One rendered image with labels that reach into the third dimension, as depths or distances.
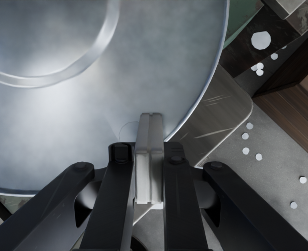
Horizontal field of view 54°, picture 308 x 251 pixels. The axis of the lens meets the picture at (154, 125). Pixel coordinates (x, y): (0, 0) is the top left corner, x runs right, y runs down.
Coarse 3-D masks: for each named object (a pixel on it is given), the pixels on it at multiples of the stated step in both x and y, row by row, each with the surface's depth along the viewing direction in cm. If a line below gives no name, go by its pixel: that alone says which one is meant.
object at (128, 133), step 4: (128, 124) 22; (132, 124) 22; (136, 124) 22; (124, 128) 22; (128, 128) 22; (132, 128) 22; (136, 128) 22; (120, 132) 22; (124, 132) 22; (128, 132) 22; (132, 132) 22; (136, 132) 22; (120, 136) 22; (124, 136) 22; (128, 136) 22; (132, 136) 22; (136, 136) 22; (120, 140) 22; (124, 140) 22; (128, 140) 22; (132, 140) 22
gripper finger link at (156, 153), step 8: (152, 120) 20; (160, 120) 20; (152, 128) 18; (160, 128) 18; (152, 136) 17; (160, 136) 17; (152, 144) 16; (160, 144) 16; (152, 152) 15; (160, 152) 15; (152, 160) 15; (160, 160) 15; (152, 168) 15; (160, 168) 15; (152, 176) 15; (160, 176) 15; (152, 184) 15; (160, 184) 15; (152, 192) 15; (160, 192) 15; (152, 200) 16; (160, 200) 16
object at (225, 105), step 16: (224, 80) 22; (208, 96) 22; (224, 96) 22; (240, 96) 22; (192, 112) 22; (208, 112) 22; (224, 112) 22; (240, 112) 22; (192, 128) 22; (208, 128) 22; (224, 128) 22; (192, 144) 22; (208, 144) 22; (192, 160) 22; (144, 208) 22
